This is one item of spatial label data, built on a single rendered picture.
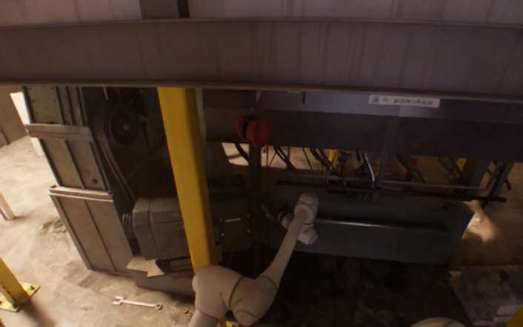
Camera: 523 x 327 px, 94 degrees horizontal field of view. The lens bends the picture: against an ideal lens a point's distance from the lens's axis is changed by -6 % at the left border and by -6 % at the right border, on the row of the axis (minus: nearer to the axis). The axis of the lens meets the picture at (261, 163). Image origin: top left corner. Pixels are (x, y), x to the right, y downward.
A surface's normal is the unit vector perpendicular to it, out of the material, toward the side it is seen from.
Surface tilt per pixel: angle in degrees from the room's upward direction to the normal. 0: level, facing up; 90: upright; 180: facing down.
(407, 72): 90
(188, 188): 90
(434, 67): 90
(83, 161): 90
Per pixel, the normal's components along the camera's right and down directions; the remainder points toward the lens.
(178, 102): -0.15, 0.49
